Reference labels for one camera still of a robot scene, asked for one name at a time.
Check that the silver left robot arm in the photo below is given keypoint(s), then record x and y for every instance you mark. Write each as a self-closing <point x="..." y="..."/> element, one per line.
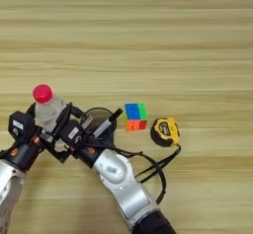
<point x="10" y="185"/>

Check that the multicoloured puzzle cube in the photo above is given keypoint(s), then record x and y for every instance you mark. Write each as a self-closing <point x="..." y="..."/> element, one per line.
<point x="135" y="113"/>

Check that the right gripper labelled black box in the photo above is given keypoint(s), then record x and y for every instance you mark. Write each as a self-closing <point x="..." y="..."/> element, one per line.
<point x="73" y="132"/>

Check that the left gripper labelled black box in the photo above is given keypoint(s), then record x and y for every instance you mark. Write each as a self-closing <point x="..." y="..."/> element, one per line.
<point x="20" y="124"/>

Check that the white marker with black cap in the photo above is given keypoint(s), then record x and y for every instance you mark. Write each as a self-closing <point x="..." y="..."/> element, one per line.
<point x="107" y="123"/>

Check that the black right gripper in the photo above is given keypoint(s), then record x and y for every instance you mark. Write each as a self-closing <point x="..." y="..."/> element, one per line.
<point x="89" y="150"/>

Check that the black mesh pen cup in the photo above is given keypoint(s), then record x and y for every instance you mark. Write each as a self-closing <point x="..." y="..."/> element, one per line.
<point x="99" y="114"/>

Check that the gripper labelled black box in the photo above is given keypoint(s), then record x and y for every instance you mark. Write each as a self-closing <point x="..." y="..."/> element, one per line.
<point x="20" y="124"/>
<point x="73" y="132"/>

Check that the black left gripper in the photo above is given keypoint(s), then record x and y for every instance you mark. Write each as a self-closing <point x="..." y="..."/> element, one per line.
<point x="23" y="154"/>

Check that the clear bottle with red cap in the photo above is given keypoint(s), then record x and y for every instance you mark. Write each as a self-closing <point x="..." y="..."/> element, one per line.
<point x="47" y="111"/>

